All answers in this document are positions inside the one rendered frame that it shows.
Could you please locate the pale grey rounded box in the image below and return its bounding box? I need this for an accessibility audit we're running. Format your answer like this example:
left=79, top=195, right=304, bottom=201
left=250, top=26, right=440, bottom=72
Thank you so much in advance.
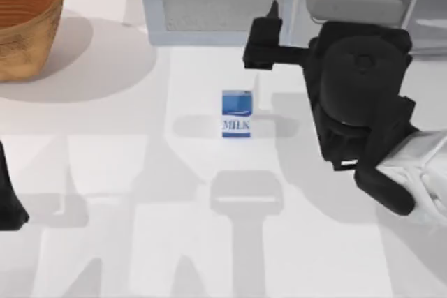
left=305, top=0, right=405, bottom=26

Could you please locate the blue and white milk carton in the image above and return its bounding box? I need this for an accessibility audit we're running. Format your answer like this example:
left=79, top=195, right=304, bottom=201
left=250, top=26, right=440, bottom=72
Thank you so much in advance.
left=221, top=89, right=254, bottom=139

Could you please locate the woven brown basket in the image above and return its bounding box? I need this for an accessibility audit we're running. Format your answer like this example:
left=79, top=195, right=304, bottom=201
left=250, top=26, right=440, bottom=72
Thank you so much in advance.
left=0, top=0, right=66, bottom=83

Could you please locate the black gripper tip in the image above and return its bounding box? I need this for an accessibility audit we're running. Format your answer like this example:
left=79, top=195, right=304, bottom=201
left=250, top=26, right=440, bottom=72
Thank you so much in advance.
left=0, top=140, right=30, bottom=232

